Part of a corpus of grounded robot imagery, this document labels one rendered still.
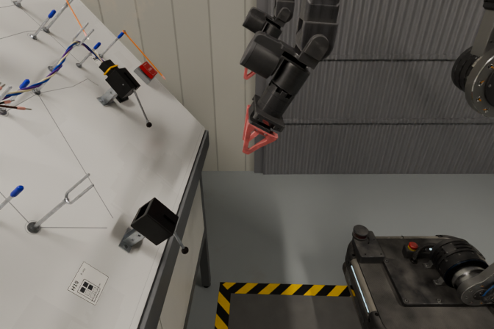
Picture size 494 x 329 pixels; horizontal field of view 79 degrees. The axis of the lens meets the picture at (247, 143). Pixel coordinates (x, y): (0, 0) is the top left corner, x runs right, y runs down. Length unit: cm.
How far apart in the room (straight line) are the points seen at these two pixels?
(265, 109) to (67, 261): 41
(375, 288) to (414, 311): 15
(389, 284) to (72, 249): 124
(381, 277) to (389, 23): 144
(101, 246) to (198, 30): 164
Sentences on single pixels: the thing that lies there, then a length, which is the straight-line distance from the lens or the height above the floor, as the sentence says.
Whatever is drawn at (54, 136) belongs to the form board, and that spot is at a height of 110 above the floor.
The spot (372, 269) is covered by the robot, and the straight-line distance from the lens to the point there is 153.
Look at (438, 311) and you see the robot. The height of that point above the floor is 24.
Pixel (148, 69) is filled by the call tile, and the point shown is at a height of 111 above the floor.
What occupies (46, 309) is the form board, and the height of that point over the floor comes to 98.
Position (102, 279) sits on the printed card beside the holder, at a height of 94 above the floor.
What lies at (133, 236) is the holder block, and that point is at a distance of 61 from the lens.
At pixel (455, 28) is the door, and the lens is 235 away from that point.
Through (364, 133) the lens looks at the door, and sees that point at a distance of 236.
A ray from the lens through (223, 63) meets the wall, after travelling 207.
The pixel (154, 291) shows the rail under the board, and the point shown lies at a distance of 63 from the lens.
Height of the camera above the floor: 136
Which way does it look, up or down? 29 degrees down
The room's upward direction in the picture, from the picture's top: straight up
